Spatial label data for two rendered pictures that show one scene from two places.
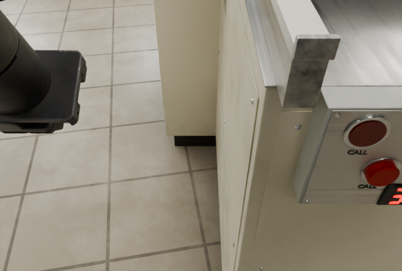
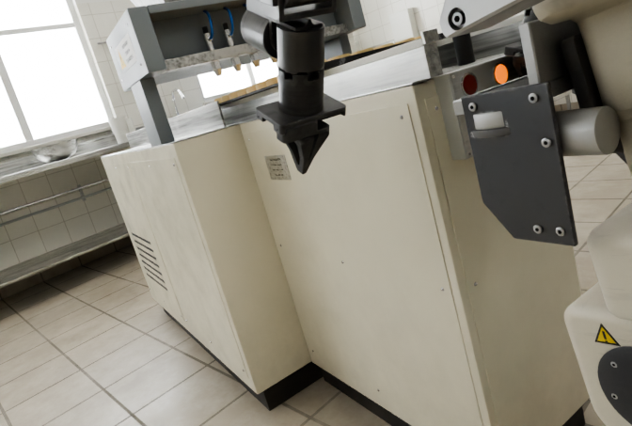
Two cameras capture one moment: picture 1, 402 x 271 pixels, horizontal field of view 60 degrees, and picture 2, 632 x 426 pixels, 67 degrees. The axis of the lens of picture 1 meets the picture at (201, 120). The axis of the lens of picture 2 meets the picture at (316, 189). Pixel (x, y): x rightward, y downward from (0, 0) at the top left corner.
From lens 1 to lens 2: 0.59 m
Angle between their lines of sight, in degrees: 41
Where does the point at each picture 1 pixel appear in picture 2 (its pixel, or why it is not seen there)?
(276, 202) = (451, 184)
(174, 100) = (252, 334)
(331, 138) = (458, 93)
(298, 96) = (434, 68)
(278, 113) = (423, 102)
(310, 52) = (430, 38)
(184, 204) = not seen: outside the picture
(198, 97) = (276, 316)
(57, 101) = (331, 103)
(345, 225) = not seen: hidden behind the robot
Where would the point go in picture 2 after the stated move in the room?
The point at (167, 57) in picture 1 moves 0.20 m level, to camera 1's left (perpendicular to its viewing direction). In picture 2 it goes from (229, 280) to (160, 313)
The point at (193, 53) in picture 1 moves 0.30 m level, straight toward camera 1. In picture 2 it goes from (254, 263) to (310, 283)
